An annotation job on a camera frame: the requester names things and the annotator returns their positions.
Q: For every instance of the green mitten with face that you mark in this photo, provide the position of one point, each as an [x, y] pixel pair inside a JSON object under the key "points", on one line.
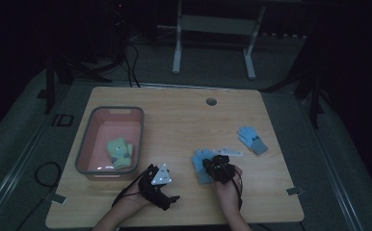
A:
{"points": [[119, 154]]}

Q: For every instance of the pink basin with grey rim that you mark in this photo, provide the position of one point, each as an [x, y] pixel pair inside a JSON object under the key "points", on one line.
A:
{"points": [[103, 128]]}

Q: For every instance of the black tripod stand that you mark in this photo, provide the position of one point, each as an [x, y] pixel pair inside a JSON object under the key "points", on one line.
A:
{"points": [[309, 86], [62, 69]]}

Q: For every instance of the blue glove with dark buttons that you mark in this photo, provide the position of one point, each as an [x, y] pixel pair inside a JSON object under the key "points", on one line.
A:
{"points": [[252, 140]]}

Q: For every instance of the plain blue glove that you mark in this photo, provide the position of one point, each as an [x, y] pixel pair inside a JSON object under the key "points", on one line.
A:
{"points": [[200, 163]]}

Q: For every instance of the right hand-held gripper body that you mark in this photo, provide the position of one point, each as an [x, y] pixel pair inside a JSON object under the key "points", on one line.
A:
{"points": [[222, 166]]}

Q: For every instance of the grey tape piece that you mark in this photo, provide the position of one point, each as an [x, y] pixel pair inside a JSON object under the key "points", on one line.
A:
{"points": [[295, 191], [58, 198]]}

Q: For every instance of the white metal desk frame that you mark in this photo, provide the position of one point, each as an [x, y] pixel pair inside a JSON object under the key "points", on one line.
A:
{"points": [[216, 25]]}

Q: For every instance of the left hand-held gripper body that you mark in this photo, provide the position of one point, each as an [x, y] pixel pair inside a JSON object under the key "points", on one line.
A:
{"points": [[157, 186]]}

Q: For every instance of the person's left hand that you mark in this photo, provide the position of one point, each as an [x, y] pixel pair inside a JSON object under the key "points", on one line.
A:
{"points": [[136, 195]]}

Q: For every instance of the person's right hand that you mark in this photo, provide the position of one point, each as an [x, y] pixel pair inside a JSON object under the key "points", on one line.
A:
{"points": [[229, 189]]}

